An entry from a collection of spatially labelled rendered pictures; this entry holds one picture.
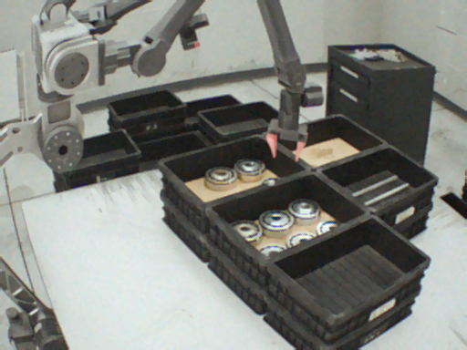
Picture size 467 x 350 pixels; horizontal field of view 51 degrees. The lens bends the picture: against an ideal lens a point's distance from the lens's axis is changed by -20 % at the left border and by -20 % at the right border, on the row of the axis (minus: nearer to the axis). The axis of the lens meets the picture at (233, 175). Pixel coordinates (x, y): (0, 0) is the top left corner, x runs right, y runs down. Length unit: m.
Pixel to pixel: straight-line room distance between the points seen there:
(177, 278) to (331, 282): 0.49
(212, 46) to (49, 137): 3.51
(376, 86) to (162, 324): 1.98
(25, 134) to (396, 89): 2.23
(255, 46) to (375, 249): 3.65
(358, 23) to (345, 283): 4.43
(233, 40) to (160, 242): 3.31
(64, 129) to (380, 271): 1.00
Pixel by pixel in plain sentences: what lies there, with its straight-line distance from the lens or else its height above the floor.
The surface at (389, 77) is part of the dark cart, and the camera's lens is 3.21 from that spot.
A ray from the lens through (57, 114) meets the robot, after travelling 1.62.
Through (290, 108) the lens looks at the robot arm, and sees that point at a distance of 1.59.
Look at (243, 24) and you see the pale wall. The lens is 5.06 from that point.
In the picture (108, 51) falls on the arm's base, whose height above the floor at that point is 1.48.
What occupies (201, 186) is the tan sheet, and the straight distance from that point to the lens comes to 1.99.
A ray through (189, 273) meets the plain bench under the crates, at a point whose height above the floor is 0.70.
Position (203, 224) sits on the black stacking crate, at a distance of 1.77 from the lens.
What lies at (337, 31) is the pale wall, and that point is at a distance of 5.66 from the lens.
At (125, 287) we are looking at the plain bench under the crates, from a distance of 1.77.
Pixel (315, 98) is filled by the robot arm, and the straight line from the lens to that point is 1.62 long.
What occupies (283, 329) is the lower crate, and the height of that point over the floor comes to 0.73.
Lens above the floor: 1.86
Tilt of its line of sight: 30 degrees down
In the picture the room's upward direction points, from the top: 1 degrees clockwise
